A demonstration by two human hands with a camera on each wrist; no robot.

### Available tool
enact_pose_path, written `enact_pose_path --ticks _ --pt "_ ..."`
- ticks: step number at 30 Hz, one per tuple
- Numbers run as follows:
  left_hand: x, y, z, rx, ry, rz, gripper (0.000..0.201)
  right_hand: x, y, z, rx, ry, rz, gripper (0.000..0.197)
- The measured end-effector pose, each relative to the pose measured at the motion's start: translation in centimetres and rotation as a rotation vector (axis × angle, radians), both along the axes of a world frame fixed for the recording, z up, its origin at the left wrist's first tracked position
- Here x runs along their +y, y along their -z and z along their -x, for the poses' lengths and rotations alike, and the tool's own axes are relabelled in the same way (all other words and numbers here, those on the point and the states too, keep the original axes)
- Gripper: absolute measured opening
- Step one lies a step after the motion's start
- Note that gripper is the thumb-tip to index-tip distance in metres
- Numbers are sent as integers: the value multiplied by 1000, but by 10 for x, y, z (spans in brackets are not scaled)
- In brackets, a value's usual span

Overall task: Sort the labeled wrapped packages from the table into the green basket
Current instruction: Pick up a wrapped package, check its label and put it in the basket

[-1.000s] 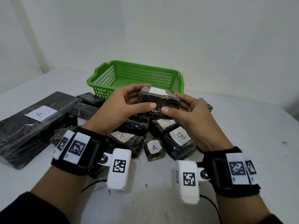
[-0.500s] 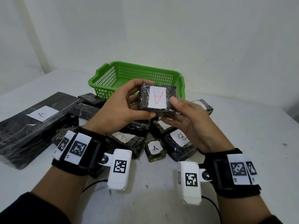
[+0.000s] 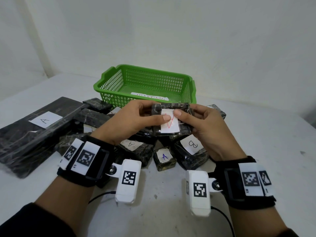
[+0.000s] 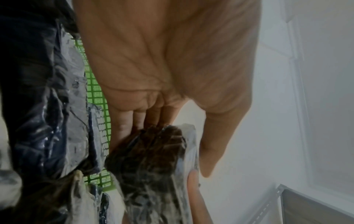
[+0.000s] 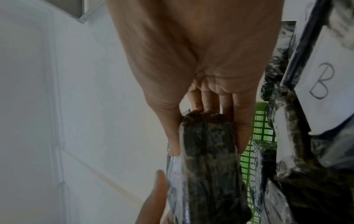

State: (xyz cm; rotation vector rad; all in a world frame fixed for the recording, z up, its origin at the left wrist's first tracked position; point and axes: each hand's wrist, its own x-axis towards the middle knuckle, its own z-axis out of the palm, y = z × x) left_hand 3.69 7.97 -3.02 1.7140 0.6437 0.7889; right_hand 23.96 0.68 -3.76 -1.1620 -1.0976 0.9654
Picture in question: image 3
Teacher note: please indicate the person's left hand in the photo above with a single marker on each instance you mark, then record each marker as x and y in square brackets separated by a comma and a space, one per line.
[123, 123]

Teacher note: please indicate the person's right hand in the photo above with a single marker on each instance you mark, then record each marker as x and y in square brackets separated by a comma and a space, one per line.
[212, 133]

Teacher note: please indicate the black packet red-marked label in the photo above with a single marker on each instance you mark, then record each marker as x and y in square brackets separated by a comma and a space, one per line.
[170, 128]

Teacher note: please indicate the green plastic mesh basket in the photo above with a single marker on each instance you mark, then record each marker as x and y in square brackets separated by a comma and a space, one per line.
[148, 81]

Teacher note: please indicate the small packet blue A label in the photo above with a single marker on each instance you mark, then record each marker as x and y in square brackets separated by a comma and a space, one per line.
[164, 157]

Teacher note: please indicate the pile of black packets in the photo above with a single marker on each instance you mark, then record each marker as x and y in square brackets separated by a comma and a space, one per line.
[24, 135]

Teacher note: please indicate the person's right forearm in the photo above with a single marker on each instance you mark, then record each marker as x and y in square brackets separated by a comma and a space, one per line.
[251, 219]

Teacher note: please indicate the person's left forearm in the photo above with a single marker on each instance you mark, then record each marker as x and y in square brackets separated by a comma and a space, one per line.
[56, 202]

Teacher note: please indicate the black left wristband with markers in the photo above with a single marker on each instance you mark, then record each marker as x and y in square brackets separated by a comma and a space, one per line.
[84, 157]

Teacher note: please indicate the black wristband with markers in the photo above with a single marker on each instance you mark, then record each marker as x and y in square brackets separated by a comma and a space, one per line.
[84, 157]
[249, 180]

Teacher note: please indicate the black right wristband with markers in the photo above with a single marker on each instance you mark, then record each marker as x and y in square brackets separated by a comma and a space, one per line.
[249, 180]

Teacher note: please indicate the black packet labelled B near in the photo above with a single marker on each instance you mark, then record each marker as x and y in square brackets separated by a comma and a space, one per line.
[222, 212]

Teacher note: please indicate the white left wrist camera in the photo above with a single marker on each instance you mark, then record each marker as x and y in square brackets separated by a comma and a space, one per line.
[128, 180]

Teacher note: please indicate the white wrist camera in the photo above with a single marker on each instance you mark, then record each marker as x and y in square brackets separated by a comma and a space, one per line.
[198, 190]
[128, 180]

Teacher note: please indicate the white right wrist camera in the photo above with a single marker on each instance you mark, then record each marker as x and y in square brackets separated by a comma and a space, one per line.
[198, 190]

